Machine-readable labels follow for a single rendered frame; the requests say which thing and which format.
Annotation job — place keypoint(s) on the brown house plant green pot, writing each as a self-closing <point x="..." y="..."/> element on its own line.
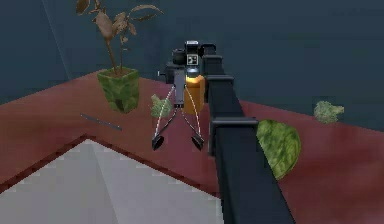
<point x="118" y="80"/>

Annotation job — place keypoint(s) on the pale green broccoli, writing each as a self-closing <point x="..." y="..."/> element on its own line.
<point x="159" y="106"/>
<point x="327" y="111"/>

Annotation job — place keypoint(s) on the grey thin rod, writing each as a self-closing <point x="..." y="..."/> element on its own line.
<point x="100" y="122"/>

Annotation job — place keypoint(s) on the green mottled round bowl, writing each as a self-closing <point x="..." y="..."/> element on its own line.
<point x="280" y="150"/>

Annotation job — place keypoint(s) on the orange bottle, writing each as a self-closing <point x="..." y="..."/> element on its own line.
<point x="195" y="95"/>

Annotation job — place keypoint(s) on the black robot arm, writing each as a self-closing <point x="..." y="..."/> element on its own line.
<point x="240" y="156"/>

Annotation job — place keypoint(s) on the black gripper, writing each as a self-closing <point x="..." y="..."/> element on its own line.
<point x="178" y="75"/>

